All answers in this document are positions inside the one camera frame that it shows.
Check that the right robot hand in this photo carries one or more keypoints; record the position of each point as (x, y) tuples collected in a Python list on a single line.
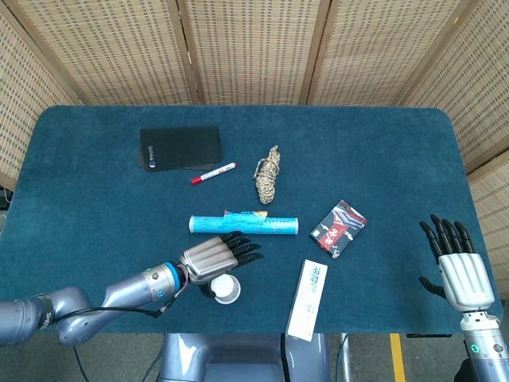
[(467, 280)]

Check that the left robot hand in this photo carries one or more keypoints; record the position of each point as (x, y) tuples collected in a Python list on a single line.
[(208, 260)]

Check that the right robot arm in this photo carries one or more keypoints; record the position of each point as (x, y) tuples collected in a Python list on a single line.
[(483, 346)]

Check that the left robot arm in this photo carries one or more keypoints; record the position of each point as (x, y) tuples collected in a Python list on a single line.
[(99, 302)]

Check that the light blue cylindrical tube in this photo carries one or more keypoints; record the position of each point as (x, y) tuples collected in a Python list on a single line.
[(254, 227)]

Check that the woven bamboo screen panel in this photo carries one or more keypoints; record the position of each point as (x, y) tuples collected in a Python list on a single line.
[(24, 119), (493, 199), (378, 51), (115, 51), (477, 87), (254, 47)]

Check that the red and white marker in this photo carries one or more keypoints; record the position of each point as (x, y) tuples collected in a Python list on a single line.
[(214, 172)]

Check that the blue-grey robot torso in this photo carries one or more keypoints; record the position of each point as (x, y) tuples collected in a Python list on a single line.
[(238, 358)]

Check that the white toothpaste box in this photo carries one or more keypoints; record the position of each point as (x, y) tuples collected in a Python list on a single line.
[(308, 298)]

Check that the black mouse pad with logo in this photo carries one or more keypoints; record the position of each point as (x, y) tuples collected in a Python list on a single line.
[(179, 145)]

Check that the plain black mouse pad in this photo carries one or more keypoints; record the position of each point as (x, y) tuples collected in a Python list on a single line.
[(138, 160)]

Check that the dark blue table carpet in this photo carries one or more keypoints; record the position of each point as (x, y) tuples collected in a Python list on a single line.
[(99, 199)]

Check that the black and red box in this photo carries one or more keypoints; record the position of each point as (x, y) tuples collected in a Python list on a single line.
[(338, 231)]

